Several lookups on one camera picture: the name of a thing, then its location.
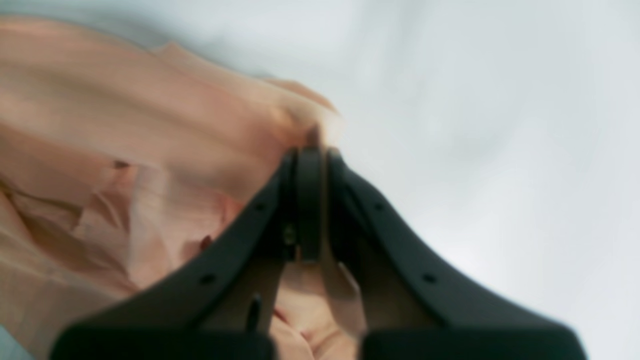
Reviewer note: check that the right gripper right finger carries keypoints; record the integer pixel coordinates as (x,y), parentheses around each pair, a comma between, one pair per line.
(416,305)

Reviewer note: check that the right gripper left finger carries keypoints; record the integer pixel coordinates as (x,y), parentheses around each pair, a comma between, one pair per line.
(219,305)

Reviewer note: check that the peach T-shirt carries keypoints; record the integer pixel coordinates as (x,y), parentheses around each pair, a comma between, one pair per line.
(119,164)

